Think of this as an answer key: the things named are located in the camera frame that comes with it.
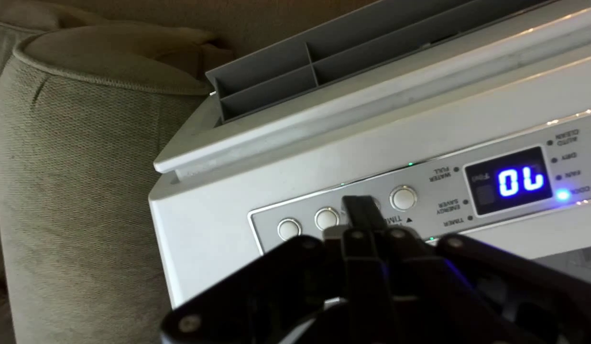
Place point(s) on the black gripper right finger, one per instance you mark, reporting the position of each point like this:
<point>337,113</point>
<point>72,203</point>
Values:
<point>489,295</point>

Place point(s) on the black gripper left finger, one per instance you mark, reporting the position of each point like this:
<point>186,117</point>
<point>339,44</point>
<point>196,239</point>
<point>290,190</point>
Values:
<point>324,289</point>

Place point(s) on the white portable air conditioner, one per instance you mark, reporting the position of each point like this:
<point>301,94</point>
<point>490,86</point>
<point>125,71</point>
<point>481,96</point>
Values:
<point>475,121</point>

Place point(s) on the beige fabric sofa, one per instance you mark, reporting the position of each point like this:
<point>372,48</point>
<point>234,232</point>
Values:
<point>83,115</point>

